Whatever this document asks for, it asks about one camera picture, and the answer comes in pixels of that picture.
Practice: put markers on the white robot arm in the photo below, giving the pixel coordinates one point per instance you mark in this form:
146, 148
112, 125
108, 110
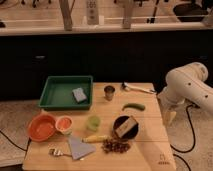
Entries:
186, 82

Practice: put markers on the green plastic cup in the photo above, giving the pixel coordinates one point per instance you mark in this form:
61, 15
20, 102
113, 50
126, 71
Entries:
93, 123

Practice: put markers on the black bowl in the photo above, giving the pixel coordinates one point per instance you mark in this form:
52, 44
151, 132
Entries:
117, 129

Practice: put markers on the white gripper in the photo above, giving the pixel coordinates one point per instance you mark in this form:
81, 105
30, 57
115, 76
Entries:
168, 99

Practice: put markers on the orange bowl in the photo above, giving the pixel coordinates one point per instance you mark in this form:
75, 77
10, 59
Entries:
41, 127

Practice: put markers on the white handled brush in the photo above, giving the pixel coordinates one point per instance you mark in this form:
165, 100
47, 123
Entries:
128, 87

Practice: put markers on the grey blue sponge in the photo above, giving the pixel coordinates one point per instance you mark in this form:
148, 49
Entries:
79, 95

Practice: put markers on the green plastic tray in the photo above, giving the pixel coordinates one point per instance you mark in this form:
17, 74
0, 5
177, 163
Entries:
57, 93

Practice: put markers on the small orange cup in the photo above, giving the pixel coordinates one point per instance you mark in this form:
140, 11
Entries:
64, 124

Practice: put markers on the small metal cup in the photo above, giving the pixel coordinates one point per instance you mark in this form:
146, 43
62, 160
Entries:
109, 92

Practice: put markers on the grey triangular cloth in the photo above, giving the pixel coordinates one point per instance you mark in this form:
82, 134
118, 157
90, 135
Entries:
78, 148

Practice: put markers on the bunch of brown grapes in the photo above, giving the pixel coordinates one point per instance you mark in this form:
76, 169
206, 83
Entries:
111, 145

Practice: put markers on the brown sponge block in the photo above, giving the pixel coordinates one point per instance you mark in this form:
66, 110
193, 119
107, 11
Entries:
126, 126

